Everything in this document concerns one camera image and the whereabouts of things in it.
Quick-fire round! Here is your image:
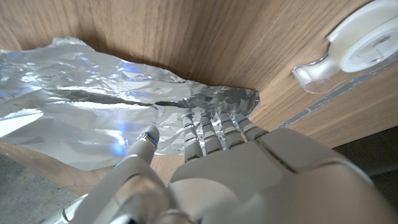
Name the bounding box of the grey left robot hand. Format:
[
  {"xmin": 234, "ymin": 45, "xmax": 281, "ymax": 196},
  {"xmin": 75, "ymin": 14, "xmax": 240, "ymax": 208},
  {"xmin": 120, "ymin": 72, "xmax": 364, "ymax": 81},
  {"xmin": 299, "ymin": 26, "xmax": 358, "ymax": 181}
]
[{"xmin": 70, "ymin": 111, "xmax": 398, "ymax": 224}]

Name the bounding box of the crinkled aluminum foil sheet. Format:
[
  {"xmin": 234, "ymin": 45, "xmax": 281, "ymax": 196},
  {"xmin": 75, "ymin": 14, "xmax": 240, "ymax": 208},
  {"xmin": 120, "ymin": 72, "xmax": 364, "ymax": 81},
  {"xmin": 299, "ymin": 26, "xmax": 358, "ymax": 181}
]
[{"xmin": 0, "ymin": 36, "xmax": 261, "ymax": 172}]

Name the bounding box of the grey tape outline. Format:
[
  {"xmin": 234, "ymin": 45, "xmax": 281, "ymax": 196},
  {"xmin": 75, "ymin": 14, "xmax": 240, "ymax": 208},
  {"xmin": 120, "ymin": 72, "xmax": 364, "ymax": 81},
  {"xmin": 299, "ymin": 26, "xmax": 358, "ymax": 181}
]
[{"xmin": 275, "ymin": 60, "xmax": 398, "ymax": 131}]

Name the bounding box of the white tape roll clear dispenser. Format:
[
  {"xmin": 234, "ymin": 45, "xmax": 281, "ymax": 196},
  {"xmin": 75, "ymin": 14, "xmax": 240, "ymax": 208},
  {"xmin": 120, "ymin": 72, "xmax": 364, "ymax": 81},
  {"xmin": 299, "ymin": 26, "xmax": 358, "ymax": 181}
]
[{"xmin": 291, "ymin": 0, "xmax": 398, "ymax": 95}]

